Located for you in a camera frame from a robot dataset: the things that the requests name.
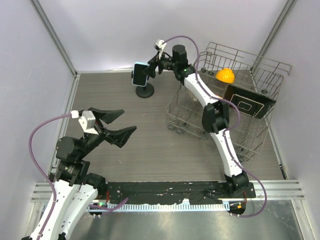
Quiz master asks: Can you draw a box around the black square plate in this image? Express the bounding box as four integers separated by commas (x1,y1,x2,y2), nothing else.
224,85,277,120

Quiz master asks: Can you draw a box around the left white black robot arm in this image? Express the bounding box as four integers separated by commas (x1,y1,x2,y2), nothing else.
26,107,137,240

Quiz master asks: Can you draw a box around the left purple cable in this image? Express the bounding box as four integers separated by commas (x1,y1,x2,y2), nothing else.
28,113,130,240

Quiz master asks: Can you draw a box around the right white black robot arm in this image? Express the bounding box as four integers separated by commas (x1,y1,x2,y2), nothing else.
143,43,249,198

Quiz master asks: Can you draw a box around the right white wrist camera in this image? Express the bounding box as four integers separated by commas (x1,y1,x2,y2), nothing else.
154,39,167,60

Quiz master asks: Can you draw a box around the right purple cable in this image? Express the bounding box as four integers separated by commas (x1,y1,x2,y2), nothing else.
163,35,268,218

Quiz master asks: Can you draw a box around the phone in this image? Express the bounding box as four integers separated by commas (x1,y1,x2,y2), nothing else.
131,62,149,87

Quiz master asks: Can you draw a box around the black phone stand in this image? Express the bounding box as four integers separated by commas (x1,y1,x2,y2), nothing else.
135,76,155,98

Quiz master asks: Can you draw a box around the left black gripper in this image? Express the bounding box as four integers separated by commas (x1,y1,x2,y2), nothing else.
77,106,137,158

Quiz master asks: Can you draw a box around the aluminium frame rail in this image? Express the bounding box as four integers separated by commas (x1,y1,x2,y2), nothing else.
30,180,305,203

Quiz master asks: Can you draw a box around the white slotted cable duct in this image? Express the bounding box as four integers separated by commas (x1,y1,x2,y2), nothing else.
84,201,230,212

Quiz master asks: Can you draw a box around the grey wire dish rack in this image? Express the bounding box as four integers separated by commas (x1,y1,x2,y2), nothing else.
165,41,293,163

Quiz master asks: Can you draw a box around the purple cable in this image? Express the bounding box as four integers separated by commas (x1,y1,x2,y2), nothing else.
28,113,130,240
163,35,268,218

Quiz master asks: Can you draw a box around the orange bowl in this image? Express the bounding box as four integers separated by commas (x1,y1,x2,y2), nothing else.
215,68,235,84

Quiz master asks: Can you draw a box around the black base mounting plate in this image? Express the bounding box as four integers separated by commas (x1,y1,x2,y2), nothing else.
105,181,256,205

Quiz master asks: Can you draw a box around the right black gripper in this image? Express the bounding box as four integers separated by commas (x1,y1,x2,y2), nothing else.
141,50,177,79

